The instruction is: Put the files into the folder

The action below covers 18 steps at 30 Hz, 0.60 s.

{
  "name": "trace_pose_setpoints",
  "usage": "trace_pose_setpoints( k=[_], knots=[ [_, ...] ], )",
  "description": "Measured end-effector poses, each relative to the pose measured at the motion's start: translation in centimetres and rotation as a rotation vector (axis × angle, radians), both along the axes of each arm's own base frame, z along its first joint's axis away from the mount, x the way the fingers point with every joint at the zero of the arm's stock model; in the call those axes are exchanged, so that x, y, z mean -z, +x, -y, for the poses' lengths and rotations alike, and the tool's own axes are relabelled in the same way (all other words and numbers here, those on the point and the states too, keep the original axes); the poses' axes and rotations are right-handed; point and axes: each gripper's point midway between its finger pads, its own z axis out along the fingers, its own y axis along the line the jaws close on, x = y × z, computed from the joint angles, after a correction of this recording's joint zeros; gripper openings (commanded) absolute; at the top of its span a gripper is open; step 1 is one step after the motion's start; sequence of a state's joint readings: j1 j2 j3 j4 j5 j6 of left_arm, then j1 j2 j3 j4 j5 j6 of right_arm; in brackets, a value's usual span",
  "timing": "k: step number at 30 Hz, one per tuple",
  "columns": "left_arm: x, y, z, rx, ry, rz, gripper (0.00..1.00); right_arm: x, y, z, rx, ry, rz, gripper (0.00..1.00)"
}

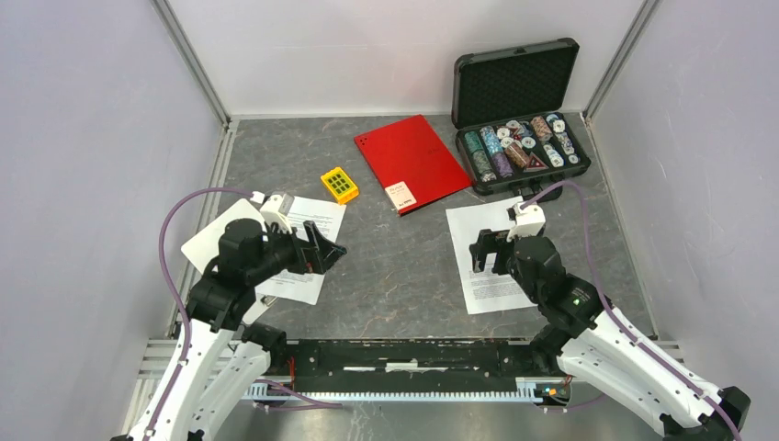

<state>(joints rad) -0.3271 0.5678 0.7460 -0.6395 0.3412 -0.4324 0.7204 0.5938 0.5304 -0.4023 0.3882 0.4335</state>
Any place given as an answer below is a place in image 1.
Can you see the white blank card sheet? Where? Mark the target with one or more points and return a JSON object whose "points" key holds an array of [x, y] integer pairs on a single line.
{"points": [[228, 254]]}

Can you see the black poker chip case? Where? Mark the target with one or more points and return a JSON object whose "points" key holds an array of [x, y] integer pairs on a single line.
{"points": [[511, 134]]}

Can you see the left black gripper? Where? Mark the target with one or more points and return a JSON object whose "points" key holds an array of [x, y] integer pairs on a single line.
{"points": [[317, 254]]}

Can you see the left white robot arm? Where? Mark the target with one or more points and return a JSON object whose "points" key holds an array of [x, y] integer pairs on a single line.
{"points": [[191, 404]]}

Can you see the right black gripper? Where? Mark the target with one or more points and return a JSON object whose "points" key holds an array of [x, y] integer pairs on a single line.
{"points": [[488, 242]]}

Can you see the red folder with black inside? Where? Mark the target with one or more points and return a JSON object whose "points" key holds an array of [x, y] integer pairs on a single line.
{"points": [[412, 164]]}

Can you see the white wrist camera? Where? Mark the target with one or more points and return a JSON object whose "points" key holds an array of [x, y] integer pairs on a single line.
{"points": [[275, 210], [528, 221]]}

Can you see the yellow green toy block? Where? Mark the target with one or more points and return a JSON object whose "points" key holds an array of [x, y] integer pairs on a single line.
{"points": [[339, 184]]}

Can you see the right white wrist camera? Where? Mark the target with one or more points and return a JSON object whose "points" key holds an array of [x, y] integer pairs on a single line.
{"points": [[528, 221]]}

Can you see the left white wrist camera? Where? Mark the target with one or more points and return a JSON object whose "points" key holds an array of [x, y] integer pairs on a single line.
{"points": [[275, 210]]}

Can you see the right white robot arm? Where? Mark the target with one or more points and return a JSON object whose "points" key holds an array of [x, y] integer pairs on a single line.
{"points": [[588, 338]]}

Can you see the printed paper sheet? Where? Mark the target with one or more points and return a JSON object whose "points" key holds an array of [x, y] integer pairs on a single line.
{"points": [[328, 218], [485, 291]]}

